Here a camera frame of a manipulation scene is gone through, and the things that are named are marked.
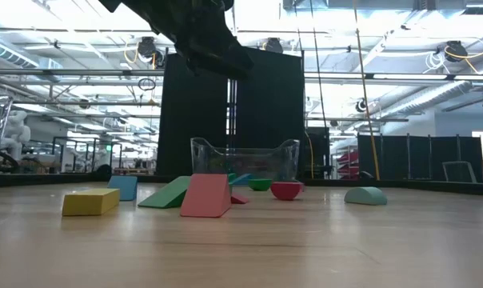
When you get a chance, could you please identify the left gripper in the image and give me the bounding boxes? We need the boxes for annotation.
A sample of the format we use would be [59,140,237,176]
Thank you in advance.
[99,0,253,80]

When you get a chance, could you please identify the small blue block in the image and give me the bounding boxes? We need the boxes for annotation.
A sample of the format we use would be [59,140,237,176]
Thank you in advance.
[230,173,255,186]

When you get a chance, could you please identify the green half-cylinder block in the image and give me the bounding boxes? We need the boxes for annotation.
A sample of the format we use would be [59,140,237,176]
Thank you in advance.
[247,178,273,192]

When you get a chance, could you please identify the green rectangular block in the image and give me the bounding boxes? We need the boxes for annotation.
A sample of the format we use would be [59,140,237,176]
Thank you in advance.
[137,175,191,210]

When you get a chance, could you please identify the red half-cylinder block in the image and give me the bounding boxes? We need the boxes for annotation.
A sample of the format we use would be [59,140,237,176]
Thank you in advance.
[269,181,306,202]

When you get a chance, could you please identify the blue wedge block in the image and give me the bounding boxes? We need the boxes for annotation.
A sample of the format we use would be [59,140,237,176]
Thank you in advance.
[106,175,138,202]

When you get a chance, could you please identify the yellow rectangular block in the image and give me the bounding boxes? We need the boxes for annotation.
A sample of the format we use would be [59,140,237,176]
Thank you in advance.
[62,187,121,217]

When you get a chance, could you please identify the light teal half-cylinder block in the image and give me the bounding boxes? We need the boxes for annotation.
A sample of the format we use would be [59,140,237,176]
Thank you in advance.
[343,186,389,206]

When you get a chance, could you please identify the black folding partition screen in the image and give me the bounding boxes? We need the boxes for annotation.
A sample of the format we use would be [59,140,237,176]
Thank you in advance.
[156,46,305,178]

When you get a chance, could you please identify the salmon triangular block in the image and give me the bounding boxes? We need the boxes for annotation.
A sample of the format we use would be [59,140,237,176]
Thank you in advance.
[180,173,233,218]

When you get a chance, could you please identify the red shelf bins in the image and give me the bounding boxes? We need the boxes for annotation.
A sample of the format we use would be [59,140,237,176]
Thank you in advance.
[336,150,359,177]

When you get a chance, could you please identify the white humanoid robot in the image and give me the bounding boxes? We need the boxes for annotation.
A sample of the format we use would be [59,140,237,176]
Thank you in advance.
[0,110,32,161]

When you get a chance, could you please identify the black partition row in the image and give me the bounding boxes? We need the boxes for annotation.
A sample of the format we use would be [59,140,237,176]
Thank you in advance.
[357,134,483,184]

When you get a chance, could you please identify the black ceiling cable reel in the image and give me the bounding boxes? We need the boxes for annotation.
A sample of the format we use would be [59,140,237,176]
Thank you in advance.
[264,37,285,54]
[444,39,469,62]
[137,35,158,59]

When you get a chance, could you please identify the hanging black cable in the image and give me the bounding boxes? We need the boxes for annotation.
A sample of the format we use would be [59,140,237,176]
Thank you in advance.
[309,0,329,129]

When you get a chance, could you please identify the thin yellow cable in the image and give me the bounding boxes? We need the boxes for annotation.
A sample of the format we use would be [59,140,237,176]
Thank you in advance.
[304,130,315,179]

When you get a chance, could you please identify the hanging yellow cable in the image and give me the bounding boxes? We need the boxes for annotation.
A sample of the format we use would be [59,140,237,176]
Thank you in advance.
[352,0,381,181]

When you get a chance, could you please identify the black metal table frame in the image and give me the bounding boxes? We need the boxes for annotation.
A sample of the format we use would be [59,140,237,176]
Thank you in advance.
[0,172,483,198]

